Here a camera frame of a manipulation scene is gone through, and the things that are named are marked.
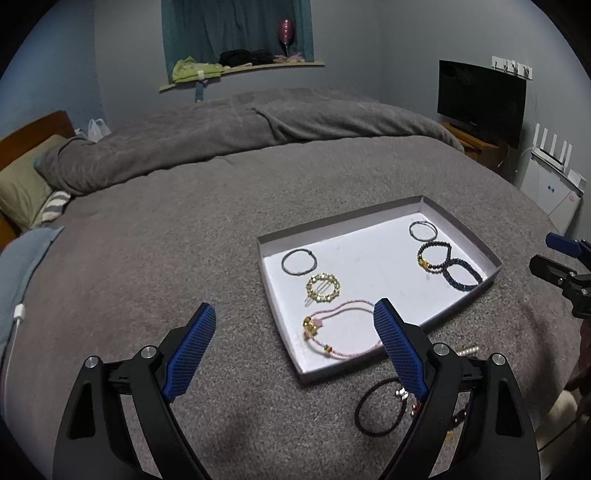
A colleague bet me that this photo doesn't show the dark purple bead bracelet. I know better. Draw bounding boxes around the dark purple bead bracelet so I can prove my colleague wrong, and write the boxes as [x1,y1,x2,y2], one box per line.
[416,240,454,276]

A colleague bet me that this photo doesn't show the white plastic bag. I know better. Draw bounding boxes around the white plastic bag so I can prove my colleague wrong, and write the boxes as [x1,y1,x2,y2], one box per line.
[74,118,111,143]

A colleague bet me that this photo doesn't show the striped pillow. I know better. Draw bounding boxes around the striped pillow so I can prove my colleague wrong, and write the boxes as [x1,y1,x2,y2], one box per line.
[32,191,72,228]

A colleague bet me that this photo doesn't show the green cloth on shelf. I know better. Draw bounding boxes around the green cloth on shelf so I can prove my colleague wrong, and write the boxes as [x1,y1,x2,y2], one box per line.
[171,56,225,84]

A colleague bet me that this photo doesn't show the white wifi router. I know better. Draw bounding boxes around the white wifi router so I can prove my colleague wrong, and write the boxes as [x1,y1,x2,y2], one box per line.
[531,123,587,193]

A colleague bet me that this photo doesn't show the grey cord bracelet right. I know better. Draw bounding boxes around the grey cord bracelet right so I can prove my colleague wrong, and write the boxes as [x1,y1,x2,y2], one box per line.
[407,220,440,242]

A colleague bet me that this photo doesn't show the dark blue bead bracelet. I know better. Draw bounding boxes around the dark blue bead bracelet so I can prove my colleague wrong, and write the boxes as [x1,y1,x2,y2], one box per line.
[441,257,484,292]

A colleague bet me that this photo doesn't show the white pearl hair pin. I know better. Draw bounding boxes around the white pearl hair pin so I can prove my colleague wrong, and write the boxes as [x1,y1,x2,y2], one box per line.
[454,345,480,357]

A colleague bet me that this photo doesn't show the white cabinet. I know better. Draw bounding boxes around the white cabinet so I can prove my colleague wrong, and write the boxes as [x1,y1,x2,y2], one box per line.
[520,154,583,235]

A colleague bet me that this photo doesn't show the white charging cable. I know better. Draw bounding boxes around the white charging cable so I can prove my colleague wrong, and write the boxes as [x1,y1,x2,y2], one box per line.
[0,303,28,421]

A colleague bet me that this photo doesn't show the person right hand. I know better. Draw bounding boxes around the person right hand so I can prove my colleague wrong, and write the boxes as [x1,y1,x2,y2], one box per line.
[577,320,591,383]

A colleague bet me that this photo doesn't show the grey cord bracelet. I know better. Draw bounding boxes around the grey cord bracelet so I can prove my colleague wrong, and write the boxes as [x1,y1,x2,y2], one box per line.
[407,220,440,242]
[280,248,319,278]

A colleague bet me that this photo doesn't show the black tv monitor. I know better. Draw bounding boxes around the black tv monitor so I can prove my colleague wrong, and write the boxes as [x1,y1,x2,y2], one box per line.
[437,60,527,148]

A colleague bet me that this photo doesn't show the white wall hook rack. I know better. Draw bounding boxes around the white wall hook rack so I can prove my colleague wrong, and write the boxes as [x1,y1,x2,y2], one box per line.
[491,56,533,81]

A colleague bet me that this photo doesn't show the pink wine glass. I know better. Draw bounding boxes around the pink wine glass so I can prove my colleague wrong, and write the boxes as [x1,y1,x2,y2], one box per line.
[277,18,294,57]

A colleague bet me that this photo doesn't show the grey bed blanket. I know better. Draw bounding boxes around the grey bed blanket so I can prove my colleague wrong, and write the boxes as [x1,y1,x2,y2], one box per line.
[4,88,580,479]

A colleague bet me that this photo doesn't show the wooden headboard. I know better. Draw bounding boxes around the wooden headboard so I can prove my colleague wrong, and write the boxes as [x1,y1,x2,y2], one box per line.
[1,110,75,249]

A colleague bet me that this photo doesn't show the grey cardboard tray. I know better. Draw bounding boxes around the grey cardboard tray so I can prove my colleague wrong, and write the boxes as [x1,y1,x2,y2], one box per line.
[256,196,502,383]

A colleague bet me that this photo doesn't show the teal window curtain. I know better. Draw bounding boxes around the teal window curtain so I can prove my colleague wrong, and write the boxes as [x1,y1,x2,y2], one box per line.
[161,0,315,75]

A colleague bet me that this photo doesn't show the gold star hair clip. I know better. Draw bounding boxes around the gold star hair clip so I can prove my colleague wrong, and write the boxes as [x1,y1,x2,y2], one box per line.
[304,273,341,307]

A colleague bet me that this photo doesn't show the olive green pillow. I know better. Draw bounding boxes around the olive green pillow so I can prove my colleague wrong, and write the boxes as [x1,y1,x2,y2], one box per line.
[0,135,66,231]

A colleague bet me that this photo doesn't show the black hair tie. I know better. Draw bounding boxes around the black hair tie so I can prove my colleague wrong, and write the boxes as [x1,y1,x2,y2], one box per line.
[352,377,417,439]

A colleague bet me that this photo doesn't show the black clothes on shelf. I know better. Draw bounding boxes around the black clothes on shelf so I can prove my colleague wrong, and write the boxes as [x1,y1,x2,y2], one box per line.
[218,49,274,68]

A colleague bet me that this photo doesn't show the light blue sheet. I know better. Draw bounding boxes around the light blue sheet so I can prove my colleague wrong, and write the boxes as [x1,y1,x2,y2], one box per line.
[0,227,63,364]

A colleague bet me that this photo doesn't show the pink beaded necklace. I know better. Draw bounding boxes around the pink beaded necklace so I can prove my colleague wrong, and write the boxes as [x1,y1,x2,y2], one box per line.
[301,299,387,361]

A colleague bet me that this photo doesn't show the grey cord bracelet left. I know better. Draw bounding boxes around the grey cord bracelet left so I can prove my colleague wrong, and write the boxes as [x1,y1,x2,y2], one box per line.
[280,248,319,278]

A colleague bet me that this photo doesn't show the red bead gold chain necklace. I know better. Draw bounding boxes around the red bead gold chain necklace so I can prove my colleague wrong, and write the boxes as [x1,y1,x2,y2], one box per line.
[406,398,468,453]

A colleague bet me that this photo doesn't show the wooden tv stand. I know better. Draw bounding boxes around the wooden tv stand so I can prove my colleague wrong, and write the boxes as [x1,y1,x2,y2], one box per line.
[443,121,508,171]

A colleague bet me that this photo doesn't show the wooden window shelf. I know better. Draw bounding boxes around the wooden window shelf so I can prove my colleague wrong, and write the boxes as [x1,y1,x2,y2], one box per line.
[158,61,327,93]

